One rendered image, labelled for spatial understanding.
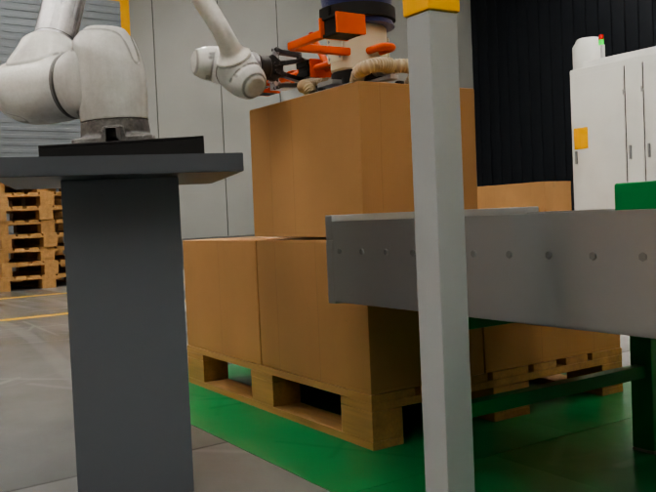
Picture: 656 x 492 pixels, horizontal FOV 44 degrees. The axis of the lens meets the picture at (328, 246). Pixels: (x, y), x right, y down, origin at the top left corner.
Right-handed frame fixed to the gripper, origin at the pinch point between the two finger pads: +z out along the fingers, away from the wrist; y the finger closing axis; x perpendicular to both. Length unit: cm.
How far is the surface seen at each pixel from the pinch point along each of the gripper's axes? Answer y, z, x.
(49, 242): 59, 72, -651
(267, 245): 56, -21, 4
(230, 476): 109, -59, 50
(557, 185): 20, 559, -389
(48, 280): 99, 68, -650
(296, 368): 92, -21, 18
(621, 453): 108, 23, 97
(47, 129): -92, 137, -902
